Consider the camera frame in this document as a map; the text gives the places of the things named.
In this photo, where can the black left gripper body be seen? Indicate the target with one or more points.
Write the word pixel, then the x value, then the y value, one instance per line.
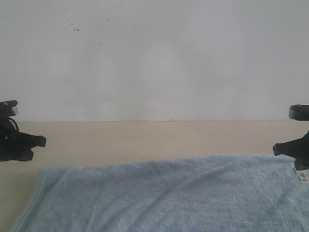
pixel 9 130

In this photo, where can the light blue terry towel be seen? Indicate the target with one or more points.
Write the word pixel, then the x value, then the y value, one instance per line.
pixel 221 193

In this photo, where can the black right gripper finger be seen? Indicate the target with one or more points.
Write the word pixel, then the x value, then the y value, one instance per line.
pixel 291 148
pixel 301 162

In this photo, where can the white fabric care label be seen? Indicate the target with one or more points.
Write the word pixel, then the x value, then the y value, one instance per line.
pixel 303 175

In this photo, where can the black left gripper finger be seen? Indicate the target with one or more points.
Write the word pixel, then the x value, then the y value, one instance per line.
pixel 29 140
pixel 18 153

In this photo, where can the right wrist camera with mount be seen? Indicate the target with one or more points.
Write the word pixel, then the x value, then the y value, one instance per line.
pixel 299 112

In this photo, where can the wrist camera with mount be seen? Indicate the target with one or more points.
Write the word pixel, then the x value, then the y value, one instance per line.
pixel 8 108
pixel 299 112

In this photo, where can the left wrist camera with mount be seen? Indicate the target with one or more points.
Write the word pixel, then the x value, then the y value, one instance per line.
pixel 8 108

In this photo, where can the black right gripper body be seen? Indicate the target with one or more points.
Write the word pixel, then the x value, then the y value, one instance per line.
pixel 305 146

